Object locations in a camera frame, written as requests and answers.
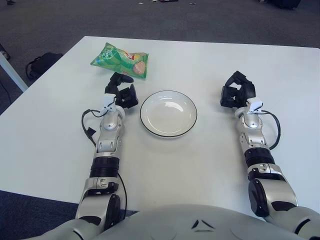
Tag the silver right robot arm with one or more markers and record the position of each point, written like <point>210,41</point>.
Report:
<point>257,147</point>

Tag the green snack bag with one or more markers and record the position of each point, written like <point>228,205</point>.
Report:
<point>117,61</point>

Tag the white table leg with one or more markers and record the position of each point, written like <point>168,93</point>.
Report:
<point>12,72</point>

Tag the white plate with black rim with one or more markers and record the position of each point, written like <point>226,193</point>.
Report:
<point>168,115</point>

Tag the grey robot torso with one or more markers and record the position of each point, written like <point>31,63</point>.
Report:
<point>175,222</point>

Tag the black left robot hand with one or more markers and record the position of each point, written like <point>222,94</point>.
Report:
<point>126,96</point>

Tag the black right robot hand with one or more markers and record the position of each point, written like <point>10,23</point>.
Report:
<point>246,87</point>

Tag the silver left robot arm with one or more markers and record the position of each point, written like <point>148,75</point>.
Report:
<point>108,140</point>

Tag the black bag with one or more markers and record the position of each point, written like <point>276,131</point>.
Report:
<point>42,65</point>

